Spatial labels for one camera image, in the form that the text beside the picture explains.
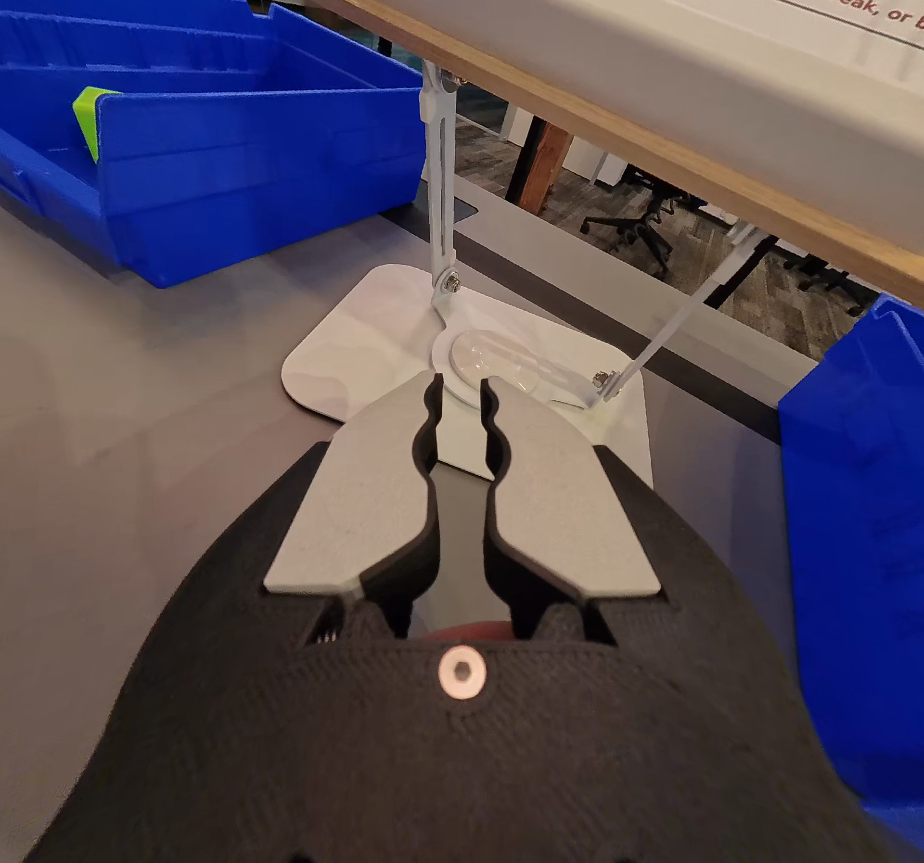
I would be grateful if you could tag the blue plastic bin with dividers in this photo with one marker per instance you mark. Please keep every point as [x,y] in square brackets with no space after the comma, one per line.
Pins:
[216,185]

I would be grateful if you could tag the grey desk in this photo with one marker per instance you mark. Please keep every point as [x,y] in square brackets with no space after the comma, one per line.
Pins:
[108,444]

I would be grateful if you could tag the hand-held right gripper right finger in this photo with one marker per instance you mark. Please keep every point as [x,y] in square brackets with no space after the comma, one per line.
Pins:
[570,516]

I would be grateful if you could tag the white printed sign box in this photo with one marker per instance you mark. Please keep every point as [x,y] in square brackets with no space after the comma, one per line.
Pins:
[650,33]

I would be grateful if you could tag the green plastic divider tab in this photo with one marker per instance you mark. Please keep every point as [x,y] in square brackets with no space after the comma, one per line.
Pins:
[88,116]

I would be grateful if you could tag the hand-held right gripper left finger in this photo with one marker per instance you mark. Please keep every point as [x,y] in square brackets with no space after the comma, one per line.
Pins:
[346,509]

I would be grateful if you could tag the wooden post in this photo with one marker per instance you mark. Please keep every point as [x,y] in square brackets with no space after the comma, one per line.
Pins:
[541,170]

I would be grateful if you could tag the black office chair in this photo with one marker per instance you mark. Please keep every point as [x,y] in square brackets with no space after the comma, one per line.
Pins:
[650,224]

